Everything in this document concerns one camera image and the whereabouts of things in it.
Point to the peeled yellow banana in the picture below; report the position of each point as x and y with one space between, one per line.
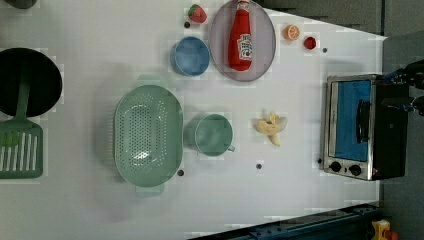
272 127

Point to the green mug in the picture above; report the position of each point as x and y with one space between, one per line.
209 134

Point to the green perforated colander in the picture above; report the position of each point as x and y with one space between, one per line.
148 136

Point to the blue bowl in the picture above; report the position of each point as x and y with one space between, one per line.
190 56

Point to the red ketchup bottle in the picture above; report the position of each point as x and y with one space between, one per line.
240 47

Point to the grey oval plate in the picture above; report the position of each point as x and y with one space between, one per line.
263 39

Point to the red toy strawberry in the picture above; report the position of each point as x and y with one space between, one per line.
197 14

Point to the orange half slice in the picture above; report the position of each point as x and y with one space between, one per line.
291 32

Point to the small red toy fruit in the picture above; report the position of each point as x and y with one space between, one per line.
310 43

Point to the green slotted spatula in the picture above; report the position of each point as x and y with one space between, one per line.
21 142

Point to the black cylinder cup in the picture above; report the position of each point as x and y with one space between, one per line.
21 4

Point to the blue metal frame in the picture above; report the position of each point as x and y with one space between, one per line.
350 223

